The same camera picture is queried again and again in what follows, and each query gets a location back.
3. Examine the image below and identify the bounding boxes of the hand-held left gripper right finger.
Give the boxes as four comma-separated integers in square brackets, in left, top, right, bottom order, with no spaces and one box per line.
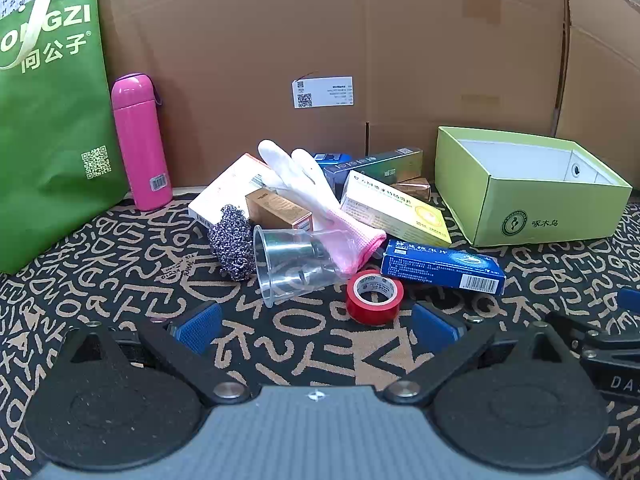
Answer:
[382,302,577,407]

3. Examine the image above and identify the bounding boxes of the yellow and white medicine box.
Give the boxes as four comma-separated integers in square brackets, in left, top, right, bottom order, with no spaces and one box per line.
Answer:
[340,170,452,247]

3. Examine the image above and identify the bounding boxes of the black letter-patterned mat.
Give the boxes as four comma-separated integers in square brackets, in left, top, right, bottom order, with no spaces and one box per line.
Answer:
[0,187,640,480]

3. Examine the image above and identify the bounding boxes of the blue small box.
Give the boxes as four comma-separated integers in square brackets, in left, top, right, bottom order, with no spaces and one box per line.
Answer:
[311,151,352,167]

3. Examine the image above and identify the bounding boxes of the blue medicine box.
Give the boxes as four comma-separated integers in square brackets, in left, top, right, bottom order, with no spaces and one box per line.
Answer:
[381,240,507,295]

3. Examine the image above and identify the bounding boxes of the cardboard box with tape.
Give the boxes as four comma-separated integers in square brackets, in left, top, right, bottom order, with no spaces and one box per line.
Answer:
[552,0,640,206]

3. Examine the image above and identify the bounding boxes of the green shopping bag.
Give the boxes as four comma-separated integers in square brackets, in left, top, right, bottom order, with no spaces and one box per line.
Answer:
[0,0,131,276]

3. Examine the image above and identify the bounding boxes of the clear plastic cup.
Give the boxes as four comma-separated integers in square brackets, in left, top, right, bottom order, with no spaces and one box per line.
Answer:
[252,225,361,308]

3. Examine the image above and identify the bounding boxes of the dark green long box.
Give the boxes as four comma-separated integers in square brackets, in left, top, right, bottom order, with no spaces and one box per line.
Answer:
[322,147,424,198]

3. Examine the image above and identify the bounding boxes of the white and orange box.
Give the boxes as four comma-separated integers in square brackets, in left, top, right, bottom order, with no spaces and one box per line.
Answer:
[188,153,273,233]

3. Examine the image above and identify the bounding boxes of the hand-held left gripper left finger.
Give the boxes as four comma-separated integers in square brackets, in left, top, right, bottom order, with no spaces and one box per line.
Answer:
[65,302,253,407]

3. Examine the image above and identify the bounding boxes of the steel wool scrubber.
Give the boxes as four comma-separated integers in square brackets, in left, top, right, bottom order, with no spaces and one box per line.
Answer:
[207,204,255,282]

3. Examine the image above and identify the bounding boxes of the pink thermos bottle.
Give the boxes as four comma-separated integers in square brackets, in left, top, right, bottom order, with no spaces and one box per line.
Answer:
[111,74,174,212]

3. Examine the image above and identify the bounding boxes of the red tape roll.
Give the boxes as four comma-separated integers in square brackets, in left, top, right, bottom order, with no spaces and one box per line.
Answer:
[346,270,405,326]

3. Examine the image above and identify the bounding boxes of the gold brown small box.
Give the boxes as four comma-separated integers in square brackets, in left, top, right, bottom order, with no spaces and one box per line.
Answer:
[392,176,432,204]

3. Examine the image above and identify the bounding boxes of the large cardboard box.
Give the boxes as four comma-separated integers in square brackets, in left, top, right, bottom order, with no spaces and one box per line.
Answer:
[47,0,571,191]

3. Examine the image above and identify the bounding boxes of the white shipping label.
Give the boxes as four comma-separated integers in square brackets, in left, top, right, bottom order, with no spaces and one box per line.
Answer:
[292,77,354,109]

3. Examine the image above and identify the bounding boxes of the light green box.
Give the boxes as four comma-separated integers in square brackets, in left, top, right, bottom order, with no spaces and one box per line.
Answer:
[434,126,634,248]

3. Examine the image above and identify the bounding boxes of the white glove with pink cuff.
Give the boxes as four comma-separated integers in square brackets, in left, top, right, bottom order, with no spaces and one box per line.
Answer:
[257,140,388,273]

